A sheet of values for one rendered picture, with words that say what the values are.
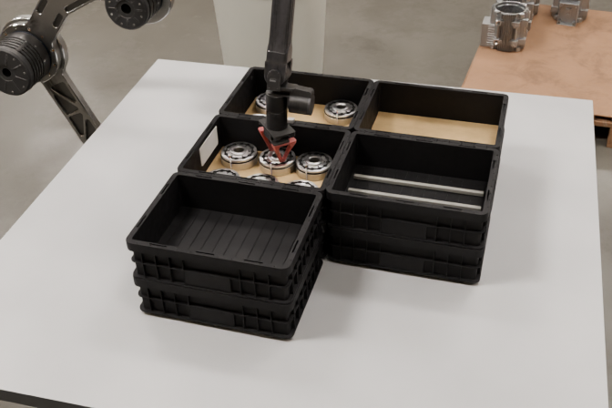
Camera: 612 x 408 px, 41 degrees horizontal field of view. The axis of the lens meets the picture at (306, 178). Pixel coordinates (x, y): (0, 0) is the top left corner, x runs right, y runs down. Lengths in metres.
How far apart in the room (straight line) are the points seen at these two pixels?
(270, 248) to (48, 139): 2.36
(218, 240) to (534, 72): 2.59
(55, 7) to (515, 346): 1.79
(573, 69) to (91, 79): 2.55
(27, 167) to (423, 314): 2.46
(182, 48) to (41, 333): 3.06
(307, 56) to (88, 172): 1.68
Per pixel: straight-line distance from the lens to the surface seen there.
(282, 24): 2.13
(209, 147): 2.32
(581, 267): 2.26
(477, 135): 2.48
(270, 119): 2.21
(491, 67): 4.34
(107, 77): 4.73
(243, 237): 2.08
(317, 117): 2.54
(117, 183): 2.56
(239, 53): 4.00
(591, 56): 4.56
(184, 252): 1.90
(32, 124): 4.41
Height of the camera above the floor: 2.13
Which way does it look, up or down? 35 degrees down
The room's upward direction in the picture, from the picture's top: 2 degrees counter-clockwise
